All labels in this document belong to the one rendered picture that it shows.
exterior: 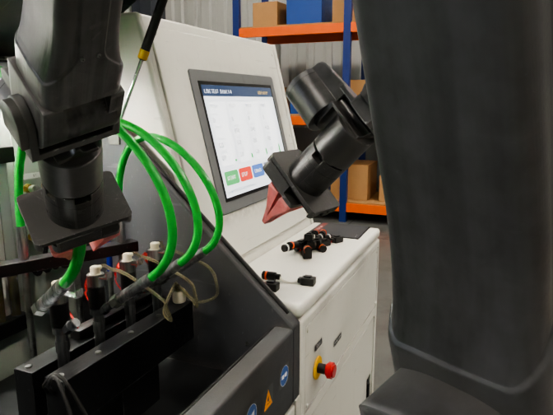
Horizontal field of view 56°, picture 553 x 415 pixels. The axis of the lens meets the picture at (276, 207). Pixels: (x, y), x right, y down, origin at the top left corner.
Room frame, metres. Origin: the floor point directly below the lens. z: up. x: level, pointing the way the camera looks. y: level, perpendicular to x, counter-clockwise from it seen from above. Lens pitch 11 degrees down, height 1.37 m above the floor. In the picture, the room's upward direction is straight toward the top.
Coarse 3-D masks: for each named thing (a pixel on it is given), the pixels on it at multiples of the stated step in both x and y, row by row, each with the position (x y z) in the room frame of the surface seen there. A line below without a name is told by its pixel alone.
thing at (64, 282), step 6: (0, 66) 0.70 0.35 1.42; (0, 72) 0.68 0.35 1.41; (78, 246) 0.58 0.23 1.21; (84, 246) 0.59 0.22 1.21; (72, 252) 0.59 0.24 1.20; (78, 252) 0.58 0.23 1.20; (84, 252) 0.59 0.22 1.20; (72, 258) 0.59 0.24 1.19; (78, 258) 0.59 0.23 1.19; (72, 264) 0.59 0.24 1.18; (78, 264) 0.59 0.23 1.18; (72, 270) 0.59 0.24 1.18; (78, 270) 0.60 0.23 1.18; (66, 276) 0.60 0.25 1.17; (72, 276) 0.60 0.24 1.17; (60, 282) 0.61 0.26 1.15; (66, 282) 0.60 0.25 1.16; (72, 282) 0.61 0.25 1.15
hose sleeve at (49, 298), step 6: (54, 282) 0.62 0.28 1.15; (54, 288) 0.62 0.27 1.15; (60, 288) 0.61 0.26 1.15; (66, 288) 0.61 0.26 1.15; (48, 294) 0.63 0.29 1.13; (54, 294) 0.62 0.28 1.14; (60, 294) 0.62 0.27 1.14; (42, 300) 0.64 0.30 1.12; (48, 300) 0.63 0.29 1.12; (54, 300) 0.63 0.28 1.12; (36, 306) 0.65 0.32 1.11; (42, 306) 0.64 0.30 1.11; (48, 306) 0.64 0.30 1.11
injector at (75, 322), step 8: (64, 296) 0.74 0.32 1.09; (56, 304) 0.74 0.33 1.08; (64, 304) 0.74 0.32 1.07; (56, 312) 0.74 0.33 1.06; (64, 312) 0.74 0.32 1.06; (56, 320) 0.74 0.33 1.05; (64, 320) 0.74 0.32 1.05; (72, 320) 0.73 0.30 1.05; (56, 328) 0.74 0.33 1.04; (64, 328) 0.74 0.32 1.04; (72, 328) 0.73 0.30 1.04; (56, 336) 0.74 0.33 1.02; (64, 336) 0.74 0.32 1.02; (56, 344) 0.74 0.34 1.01; (64, 344) 0.74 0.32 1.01; (56, 352) 0.74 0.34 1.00; (64, 352) 0.74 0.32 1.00; (64, 360) 0.74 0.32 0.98
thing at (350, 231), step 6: (324, 222) 1.67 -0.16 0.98; (318, 228) 1.59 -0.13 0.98; (324, 228) 1.59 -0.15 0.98; (330, 228) 1.59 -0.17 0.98; (336, 228) 1.59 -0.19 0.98; (342, 228) 1.59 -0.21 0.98; (348, 228) 1.59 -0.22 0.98; (354, 228) 1.59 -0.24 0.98; (360, 228) 1.59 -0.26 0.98; (366, 228) 1.59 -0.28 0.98; (336, 234) 1.52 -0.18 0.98; (342, 234) 1.52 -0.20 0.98; (348, 234) 1.52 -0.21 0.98; (354, 234) 1.52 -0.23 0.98; (360, 234) 1.52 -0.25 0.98
